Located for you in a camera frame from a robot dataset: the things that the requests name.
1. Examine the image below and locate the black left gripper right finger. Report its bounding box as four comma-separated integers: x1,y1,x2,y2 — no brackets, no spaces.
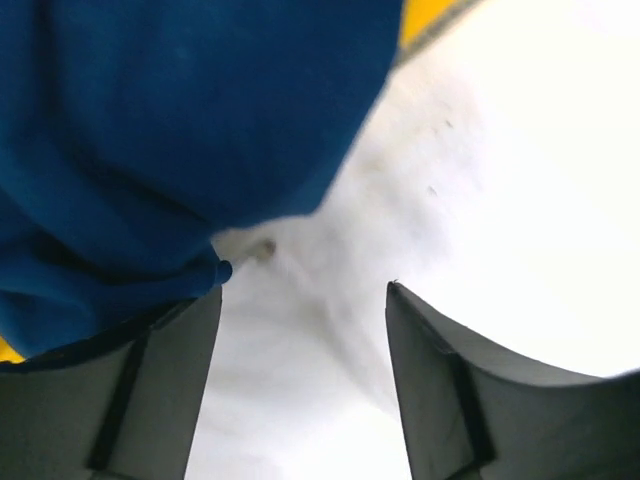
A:
385,282,639,480

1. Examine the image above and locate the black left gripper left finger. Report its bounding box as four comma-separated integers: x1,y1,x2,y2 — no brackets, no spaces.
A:
1,288,222,479

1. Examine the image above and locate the white t shirt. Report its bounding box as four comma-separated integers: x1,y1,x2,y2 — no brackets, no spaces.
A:
187,1,639,479

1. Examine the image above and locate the blue t shirt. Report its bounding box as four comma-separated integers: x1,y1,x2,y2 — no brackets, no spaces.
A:
0,0,406,371

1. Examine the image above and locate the yellow plastic bin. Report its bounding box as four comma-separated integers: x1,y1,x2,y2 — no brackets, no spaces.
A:
0,0,481,366

